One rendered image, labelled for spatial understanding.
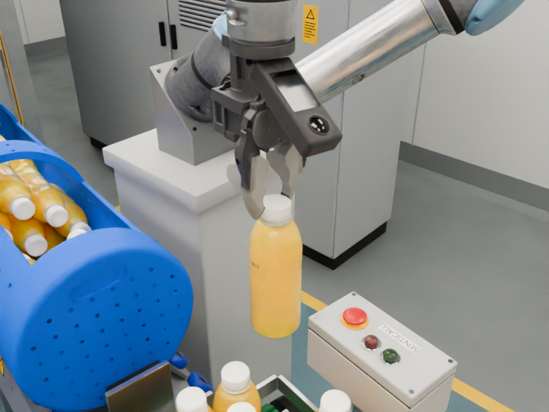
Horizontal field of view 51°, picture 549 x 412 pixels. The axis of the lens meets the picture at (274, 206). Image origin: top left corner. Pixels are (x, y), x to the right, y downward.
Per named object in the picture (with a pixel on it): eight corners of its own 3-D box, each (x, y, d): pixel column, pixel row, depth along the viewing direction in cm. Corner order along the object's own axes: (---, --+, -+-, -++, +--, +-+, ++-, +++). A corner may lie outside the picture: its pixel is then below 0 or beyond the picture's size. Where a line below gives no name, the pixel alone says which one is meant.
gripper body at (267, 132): (262, 119, 72) (261, 23, 66) (307, 142, 67) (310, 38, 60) (212, 136, 68) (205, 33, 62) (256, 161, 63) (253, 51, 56)
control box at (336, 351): (349, 335, 97) (353, 288, 92) (447, 410, 84) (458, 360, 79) (305, 364, 92) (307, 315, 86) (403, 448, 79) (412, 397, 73)
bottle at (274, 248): (276, 301, 84) (277, 190, 74) (310, 325, 79) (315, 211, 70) (239, 323, 80) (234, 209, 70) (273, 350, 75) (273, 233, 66)
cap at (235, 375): (252, 369, 80) (252, 360, 79) (246, 391, 77) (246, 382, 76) (225, 366, 81) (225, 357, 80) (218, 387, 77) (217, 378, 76)
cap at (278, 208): (276, 200, 72) (276, 188, 71) (297, 212, 70) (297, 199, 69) (252, 211, 70) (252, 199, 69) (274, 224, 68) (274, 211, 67)
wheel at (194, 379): (188, 367, 93) (180, 377, 93) (203, 383, 90) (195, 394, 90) (204, 373, 96) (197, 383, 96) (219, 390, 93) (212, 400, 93)
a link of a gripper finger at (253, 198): (234, 203, 73) (243, 134, 69) (263, 222, 69) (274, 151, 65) (214, 208, 71) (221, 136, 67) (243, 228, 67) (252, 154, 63)
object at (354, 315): (354, 308, 88) (354, 302, 88) (371, 320, 86) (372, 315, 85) (337, 318, 86) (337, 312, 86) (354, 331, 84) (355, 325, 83)
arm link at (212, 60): (232, 37, 118) (266, -5, 107) (259, 94, 116) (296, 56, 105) (183, 41, 110) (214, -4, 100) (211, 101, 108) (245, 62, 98)
